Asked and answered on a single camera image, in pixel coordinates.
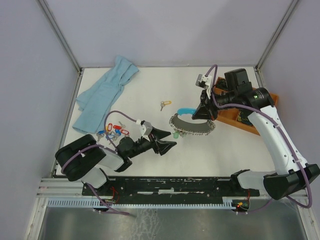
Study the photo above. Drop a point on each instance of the yellow tagged key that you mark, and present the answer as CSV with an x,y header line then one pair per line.
x,y
164,103

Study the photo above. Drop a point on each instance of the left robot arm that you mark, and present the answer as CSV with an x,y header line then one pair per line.
x,y
80,159

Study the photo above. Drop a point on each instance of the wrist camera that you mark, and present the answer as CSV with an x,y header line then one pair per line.
x,y
205,82
145,127

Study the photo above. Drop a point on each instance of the orange wooden compartment tray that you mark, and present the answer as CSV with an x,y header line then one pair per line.
x,y
233,116

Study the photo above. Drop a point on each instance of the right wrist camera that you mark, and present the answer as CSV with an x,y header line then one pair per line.
x,y
205,82

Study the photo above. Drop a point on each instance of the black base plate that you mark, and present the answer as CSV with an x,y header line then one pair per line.
x,y
214,186

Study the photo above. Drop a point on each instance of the blue tagged key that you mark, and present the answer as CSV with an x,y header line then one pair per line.
x,y
112,138
100,135

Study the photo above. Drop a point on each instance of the white slotted cable duct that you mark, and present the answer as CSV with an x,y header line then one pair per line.
x,y
95,203

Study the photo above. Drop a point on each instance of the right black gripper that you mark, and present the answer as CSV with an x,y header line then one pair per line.
x,y
206,110

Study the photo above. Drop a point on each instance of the aluminium frame rail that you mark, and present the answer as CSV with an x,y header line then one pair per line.
x,y
59,188

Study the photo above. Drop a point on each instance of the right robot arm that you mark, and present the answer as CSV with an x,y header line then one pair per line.
x,y
292,171

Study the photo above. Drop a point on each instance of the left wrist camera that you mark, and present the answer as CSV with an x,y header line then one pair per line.
x,y
145,127

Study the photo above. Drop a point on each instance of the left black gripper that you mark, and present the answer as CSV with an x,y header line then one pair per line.
x,y
160,146

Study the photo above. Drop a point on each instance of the light blue cloth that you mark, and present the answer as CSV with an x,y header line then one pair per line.
x,y
95,103

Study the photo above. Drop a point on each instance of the large keyring with blue handle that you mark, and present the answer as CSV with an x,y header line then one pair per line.
x,y
190,128

